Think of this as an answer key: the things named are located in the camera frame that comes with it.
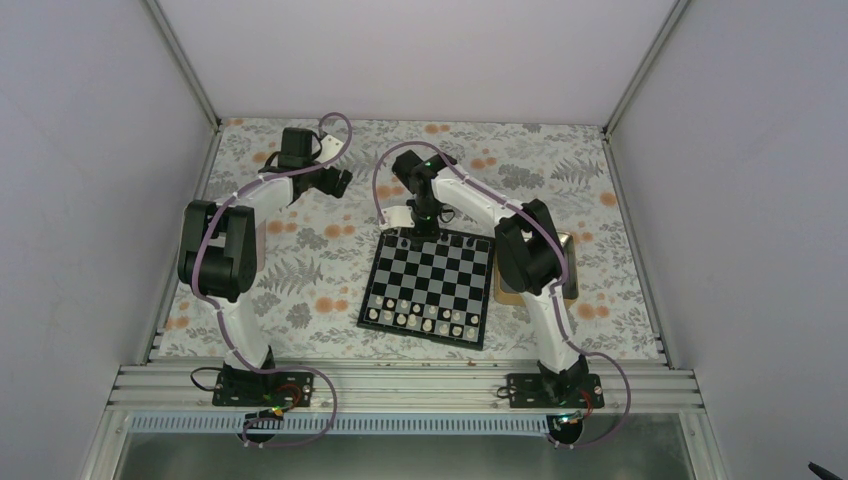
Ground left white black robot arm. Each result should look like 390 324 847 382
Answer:
177 127 352 405

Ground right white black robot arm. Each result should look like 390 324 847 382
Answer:
378 150 589 407

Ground black white chess board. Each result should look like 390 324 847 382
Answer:
357 229 495 351

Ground white chess pieces row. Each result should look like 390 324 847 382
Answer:
357 294 486 344

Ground floral patterned table mat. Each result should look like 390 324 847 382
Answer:
158 117 664 362

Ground wooden tray with metal bottom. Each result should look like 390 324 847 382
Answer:
493 231 579 308

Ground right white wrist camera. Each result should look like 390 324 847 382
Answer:
379 206 415 231

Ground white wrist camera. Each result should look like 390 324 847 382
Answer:
379 206 415 231
316 133 353 166

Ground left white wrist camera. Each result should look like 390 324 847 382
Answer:
316 133 353 166

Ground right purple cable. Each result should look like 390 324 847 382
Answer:
370 140 632 452

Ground purple cable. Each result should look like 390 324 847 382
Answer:
370 140 632 452
190 111 354 449

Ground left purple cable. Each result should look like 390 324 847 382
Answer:
190 111 354 449

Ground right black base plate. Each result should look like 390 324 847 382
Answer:
496 373 605 409

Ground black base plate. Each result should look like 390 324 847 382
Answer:
496 373 605 409
211 369 314 408

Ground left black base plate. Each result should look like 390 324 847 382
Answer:
211 369 314 408

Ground aluminium rail frame front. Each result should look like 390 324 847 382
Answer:
107 361 704 413

